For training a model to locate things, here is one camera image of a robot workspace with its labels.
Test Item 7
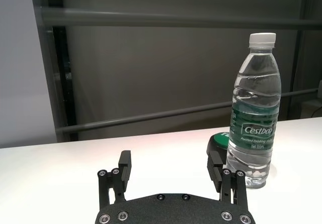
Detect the white box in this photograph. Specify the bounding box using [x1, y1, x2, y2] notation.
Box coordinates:
[300, 80, 322, 120]

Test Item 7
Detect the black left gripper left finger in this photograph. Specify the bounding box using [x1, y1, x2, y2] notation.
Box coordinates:
[97, 150, 132, 209]

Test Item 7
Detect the green black push button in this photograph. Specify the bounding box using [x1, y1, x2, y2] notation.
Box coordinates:
[206, 132, 231, 163]

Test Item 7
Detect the thick grey horizontal rail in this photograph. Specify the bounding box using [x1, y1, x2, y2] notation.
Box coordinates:
[40, 7, 322, 29]

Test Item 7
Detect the grey vertical frame post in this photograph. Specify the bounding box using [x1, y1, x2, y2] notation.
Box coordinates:
[29, 0, 78, 143]
[288, 0, 322, 121]

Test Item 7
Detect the clear water bottle green label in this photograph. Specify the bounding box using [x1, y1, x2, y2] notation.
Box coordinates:
[225, 32, 282, 189]

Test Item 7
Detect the thin grey horizontal rail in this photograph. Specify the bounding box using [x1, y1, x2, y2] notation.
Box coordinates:
[55, 88, 319, 134]

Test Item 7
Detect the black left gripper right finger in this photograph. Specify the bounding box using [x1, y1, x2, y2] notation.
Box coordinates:
[206, 150, 249, 206]

